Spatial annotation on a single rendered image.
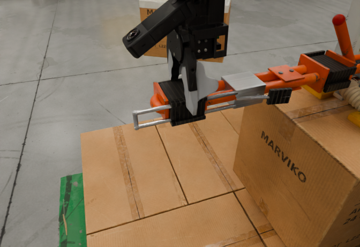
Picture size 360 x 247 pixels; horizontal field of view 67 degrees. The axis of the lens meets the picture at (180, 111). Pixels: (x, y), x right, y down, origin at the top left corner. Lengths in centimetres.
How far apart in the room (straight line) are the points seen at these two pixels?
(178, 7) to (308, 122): 46
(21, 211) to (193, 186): 120
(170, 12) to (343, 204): 53
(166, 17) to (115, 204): 89
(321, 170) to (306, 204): 13
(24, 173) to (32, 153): 21
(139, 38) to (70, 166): 181
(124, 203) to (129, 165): 21
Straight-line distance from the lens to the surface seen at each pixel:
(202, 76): 46
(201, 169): 127
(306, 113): 77
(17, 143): 254
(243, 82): 55
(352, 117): 79
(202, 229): 109
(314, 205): 77
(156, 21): 43
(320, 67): 65
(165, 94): 49
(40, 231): 189
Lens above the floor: 148
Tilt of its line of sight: 36 degrees down
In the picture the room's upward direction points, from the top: straight up
